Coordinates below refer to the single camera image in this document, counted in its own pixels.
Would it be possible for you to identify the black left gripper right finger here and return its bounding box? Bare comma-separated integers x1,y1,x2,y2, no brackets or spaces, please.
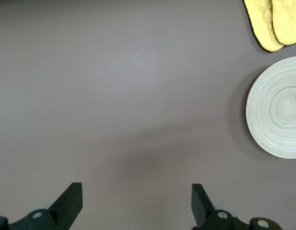
191,183,249,230

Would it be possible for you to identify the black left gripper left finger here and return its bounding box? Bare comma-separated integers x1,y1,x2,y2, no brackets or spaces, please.
9,182,83,230

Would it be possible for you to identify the round wooden plate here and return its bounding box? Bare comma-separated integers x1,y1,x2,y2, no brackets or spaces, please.
245,56,296,159

